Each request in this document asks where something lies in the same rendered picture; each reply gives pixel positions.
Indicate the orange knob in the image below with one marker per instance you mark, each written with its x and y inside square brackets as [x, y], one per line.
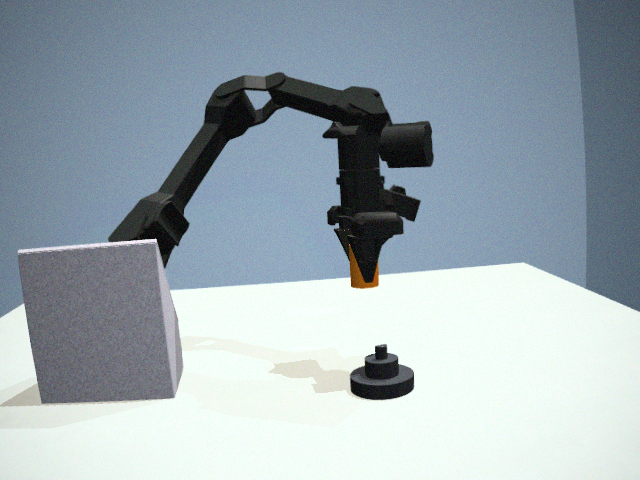
[357, 280]

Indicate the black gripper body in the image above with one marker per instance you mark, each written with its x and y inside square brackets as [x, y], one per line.
[359, 192]

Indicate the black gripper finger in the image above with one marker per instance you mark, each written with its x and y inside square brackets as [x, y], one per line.
[342, 236]
[366, 251]

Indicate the grey round pedestal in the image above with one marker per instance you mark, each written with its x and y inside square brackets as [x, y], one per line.
[382, 377]

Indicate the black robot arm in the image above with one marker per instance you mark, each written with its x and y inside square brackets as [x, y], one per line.
[360, 122]

